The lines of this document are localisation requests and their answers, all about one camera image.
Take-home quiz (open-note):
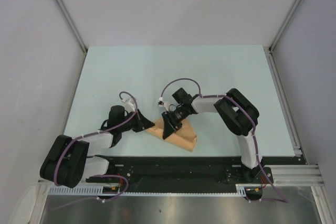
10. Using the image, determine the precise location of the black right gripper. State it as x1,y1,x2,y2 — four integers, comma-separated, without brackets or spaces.
162,105,188,140

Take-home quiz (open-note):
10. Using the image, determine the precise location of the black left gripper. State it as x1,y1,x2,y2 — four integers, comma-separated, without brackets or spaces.
119,109,154,132

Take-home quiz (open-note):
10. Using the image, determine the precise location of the peach satin napkin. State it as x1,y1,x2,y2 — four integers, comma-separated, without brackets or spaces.
146,118,197,152

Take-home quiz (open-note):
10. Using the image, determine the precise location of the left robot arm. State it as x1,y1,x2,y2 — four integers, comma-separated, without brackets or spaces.
39,105,155,188

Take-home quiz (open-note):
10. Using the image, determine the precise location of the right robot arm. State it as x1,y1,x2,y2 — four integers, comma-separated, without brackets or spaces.
162,88,262,183

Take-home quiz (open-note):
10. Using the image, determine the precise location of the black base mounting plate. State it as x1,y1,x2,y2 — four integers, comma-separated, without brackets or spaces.
86,155,307,201

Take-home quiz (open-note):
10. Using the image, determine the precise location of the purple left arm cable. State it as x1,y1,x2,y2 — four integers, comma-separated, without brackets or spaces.
49,91,139,210

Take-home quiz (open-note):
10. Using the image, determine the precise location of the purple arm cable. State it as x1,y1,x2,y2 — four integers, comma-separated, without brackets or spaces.
49,91,139,210
160,77,289,204

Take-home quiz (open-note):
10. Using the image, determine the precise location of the white slotted cable duct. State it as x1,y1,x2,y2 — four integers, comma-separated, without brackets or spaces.
48,185,120,196

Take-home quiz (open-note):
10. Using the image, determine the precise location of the aluminium frame rail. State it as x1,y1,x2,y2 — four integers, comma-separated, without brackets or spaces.
264,47,305,157

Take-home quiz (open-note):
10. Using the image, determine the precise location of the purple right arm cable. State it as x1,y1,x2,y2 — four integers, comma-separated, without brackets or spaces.
160,77,289,204

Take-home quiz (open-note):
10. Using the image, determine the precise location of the left aluminium corner post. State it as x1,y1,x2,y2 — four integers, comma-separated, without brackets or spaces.
53,0,88,55

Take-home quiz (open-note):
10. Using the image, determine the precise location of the aluminium corner post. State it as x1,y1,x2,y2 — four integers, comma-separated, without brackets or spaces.
268,0,303,53
53,0,88,55

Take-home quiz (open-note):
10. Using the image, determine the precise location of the right aluminium corner post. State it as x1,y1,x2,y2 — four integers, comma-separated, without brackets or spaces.
268,0,303,53

